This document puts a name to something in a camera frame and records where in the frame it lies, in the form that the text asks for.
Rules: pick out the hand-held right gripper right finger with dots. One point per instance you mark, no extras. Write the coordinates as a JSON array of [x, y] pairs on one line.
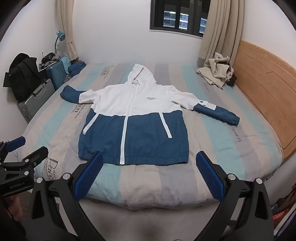
[[210, 178]]

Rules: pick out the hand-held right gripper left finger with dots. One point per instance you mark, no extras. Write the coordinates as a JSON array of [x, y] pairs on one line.
[[89, 178]]

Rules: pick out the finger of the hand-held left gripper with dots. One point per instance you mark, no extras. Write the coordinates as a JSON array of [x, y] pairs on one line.
[[38, 154], [16, 141]]

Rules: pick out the blue and white hooded jacket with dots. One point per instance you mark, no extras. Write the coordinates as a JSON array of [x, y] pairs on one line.
[[143, 129]]

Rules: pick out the dark clothes heap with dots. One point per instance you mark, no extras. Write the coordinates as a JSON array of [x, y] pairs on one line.
[[47, 60]]

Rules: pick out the blue clothes pile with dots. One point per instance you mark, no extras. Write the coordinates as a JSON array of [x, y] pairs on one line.
[[76, 68]]

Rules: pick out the beige crumpled clothes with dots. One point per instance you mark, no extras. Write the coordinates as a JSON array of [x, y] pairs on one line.
[[215, 69]]

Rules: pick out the person's left hand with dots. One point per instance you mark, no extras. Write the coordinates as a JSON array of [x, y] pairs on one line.
[[14, 208]]

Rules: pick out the grey hard case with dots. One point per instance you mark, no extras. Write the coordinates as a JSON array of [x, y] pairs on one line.
[[34, 99]]

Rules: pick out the striped bed blanket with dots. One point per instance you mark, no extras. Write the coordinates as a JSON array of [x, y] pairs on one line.
[[150, 183]]

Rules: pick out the black backpack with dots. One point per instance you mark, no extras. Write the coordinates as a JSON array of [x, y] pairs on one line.
[[23, 74]]

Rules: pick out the teal cushion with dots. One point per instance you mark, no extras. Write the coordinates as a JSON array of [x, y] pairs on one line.
[[56, 75]]

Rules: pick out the brown bag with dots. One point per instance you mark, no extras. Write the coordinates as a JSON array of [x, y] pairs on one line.
[[285, 197]]

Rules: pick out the red and white bag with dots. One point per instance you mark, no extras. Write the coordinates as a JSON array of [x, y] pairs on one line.
[[281, 213]]

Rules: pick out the light teal cloth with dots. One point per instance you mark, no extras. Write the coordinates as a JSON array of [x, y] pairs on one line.
[[65, 62]]

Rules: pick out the black cloth item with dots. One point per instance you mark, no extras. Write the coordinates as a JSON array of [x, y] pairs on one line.
[[232, 80]]

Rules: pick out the wooden bed headboard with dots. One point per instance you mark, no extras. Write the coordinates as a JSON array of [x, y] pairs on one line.
[[266, 81]]

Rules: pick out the blue desk lamp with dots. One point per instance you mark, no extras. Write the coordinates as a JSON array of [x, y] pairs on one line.
[[61, 36]]

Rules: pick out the beige curtain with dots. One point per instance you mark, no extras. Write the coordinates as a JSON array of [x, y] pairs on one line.
[[222, 27], [68, 27]]

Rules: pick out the dark framed window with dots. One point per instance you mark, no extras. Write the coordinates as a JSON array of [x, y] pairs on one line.
[[175, 14]]

